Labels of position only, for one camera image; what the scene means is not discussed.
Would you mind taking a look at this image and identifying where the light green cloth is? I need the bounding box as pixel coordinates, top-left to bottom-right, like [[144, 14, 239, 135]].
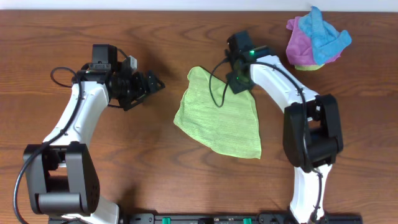
[[174, 67, 262, 159]]

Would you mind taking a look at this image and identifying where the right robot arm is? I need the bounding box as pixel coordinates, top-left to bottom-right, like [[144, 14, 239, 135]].
[[225, 31, 343, 223]]

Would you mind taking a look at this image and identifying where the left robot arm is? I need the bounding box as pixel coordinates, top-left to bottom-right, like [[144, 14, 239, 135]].
[[13, 44, 165, 223]]

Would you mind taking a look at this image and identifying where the purple cloth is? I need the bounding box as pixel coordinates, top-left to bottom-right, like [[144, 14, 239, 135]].
[[285, 16, 343, 66]]

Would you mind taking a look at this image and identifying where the blue cloth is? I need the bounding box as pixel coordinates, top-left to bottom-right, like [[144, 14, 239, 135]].
[[298, 6, 352, 65]]

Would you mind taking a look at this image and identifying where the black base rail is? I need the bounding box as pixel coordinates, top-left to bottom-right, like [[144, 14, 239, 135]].
[[48, 212, 363, 224]]

